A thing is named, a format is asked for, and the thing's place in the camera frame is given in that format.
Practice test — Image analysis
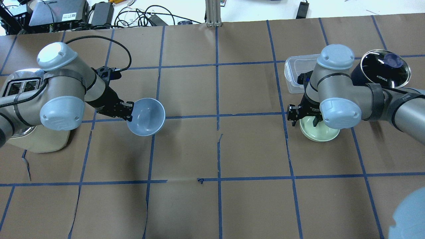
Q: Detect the cream chrome toaster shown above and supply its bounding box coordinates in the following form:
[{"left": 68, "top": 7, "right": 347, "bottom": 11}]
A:
[{"left": 1, "top": 68, "right": 70, "bottom": 153}]

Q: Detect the black power adapter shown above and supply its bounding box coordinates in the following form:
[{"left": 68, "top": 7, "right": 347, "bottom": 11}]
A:
[{"left": 89, "top": 2, "right": 114, "bottom": 26}]

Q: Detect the aluminium frame post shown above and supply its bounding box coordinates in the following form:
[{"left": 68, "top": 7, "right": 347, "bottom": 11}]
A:
[{"left": 205, "top": 0, "right": 222, "bottom": 28}]

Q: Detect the black power brick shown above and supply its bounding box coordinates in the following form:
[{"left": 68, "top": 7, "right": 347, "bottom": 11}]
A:
[{"left": 296, "top": 1, "right": 309, "bottom": 19}]

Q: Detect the green bowl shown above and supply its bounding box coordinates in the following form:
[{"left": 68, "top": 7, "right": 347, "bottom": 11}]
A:
[{"left": 299, "top": 116, "right": 340, "bottom": 142}]

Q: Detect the dark blue saucepan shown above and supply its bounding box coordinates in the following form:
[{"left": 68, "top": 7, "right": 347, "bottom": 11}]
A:
[{"left": 351, "top": 49, "right": 412, "bottom": 88}]

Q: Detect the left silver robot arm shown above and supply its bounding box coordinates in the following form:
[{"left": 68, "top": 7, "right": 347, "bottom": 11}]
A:
[{"left": 0, "top": 42, "right": 134, "bottom": 146}]

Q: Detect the black cable bundle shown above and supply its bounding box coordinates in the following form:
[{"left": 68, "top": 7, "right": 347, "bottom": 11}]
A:
[{"left": 113, "top": 5, "right": 203, "bottom": 28}]

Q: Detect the clear plastic container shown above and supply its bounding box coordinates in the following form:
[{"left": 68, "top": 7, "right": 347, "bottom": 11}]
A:
[{"left": 284, "top": 54, "right": 320, "bottom": 94}]

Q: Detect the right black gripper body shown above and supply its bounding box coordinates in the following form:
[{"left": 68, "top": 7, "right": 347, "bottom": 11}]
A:
[{"left": 299, "top": 94, "right": 323, "bottom": 121}]

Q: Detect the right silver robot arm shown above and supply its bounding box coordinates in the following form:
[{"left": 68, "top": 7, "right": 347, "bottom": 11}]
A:
[{"left": 287, "top": 45, "right": 425, "bottom": 143}]

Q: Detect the blue bowl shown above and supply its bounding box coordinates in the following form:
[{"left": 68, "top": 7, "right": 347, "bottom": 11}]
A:
[{"left": 127, "top": 98, "right": 166, "bottom": 136}]

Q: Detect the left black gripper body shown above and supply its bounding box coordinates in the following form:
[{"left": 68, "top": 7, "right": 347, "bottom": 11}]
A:
[{"left": 85, "top": 78, "right": 128, "bottom": 120}]

